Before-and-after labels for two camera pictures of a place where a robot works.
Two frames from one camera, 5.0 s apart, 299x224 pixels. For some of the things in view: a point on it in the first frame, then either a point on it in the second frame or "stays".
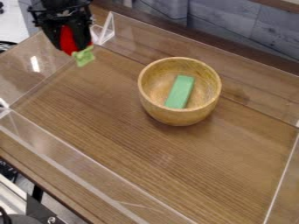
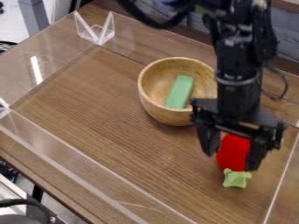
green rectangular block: (179, 92) stays
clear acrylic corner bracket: (103, 33) stays
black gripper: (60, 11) -> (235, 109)
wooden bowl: (155, 81) stays
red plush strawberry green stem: (84, 56) -> (233, 156)
